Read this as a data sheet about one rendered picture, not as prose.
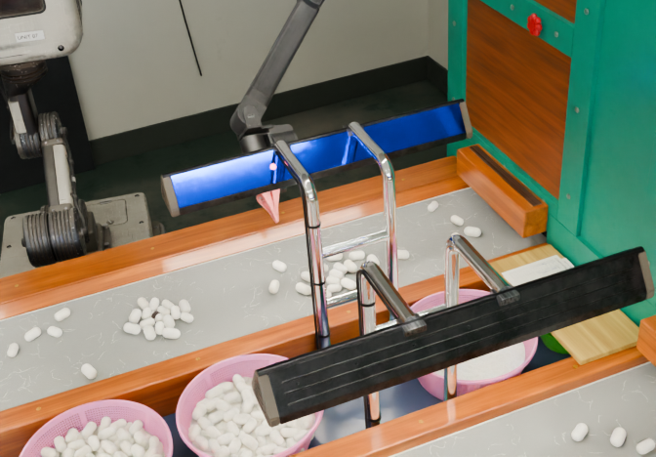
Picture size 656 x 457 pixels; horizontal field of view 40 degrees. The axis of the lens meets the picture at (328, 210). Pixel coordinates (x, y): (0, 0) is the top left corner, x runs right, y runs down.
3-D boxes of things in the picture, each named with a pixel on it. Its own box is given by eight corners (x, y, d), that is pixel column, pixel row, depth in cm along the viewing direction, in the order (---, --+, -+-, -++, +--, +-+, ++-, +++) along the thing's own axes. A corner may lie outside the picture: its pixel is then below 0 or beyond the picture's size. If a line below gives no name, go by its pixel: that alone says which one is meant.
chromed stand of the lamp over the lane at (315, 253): (286, 320, 196) (265, 140, 171) (371, 294, 201) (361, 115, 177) (317, 377, 181) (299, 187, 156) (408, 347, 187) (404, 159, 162)
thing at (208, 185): (161, 197, 172) (154, 164, 168) (454, 121, 189) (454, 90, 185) (171, 219, 166) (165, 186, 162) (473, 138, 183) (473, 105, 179)
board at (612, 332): (488, 267, 192) (488, 263, 192) (550, 248, 196) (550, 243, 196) (580, 365, 166) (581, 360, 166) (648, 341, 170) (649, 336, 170)
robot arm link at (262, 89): (299, -4, 228) (313, -26, 218) (317, 9, 229) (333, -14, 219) (224, 130, 210) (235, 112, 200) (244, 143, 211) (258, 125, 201)
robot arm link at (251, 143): (235, 142, 207) (241, 131, 202) (263, 138, 210) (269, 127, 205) (243, 170, 206) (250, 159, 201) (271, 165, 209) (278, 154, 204)
